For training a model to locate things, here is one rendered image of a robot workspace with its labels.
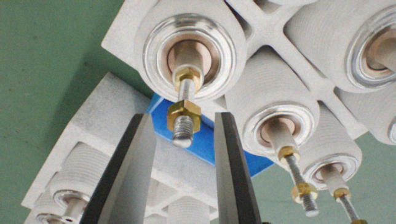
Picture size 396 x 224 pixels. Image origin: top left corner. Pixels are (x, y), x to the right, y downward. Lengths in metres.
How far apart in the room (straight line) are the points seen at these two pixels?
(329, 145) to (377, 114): 0.06
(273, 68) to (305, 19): 0.06
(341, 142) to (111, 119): 0.36
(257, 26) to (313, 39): 0.06
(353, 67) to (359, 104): 0.11
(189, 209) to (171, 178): 0.09
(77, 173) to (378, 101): 0.41
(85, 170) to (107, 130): 0.07
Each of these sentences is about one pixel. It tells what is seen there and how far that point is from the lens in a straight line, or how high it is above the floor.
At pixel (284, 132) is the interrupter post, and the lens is 0.21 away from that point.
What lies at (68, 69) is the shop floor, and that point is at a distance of 0.54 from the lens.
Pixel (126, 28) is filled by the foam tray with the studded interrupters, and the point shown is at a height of 0.18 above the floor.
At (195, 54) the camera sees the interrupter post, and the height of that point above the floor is 0.26.
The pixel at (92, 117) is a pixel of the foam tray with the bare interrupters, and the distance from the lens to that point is 0.38.
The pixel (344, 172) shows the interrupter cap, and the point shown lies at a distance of 0.33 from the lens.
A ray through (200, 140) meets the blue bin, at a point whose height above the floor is 0.07.
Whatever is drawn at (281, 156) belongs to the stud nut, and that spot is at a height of 0.29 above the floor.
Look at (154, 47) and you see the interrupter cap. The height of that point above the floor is 0.25.
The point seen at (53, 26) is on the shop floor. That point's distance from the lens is 0.51.
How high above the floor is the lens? 0.40
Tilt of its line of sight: 53 degrees down
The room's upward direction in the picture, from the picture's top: 179 degrees counter-clockwise
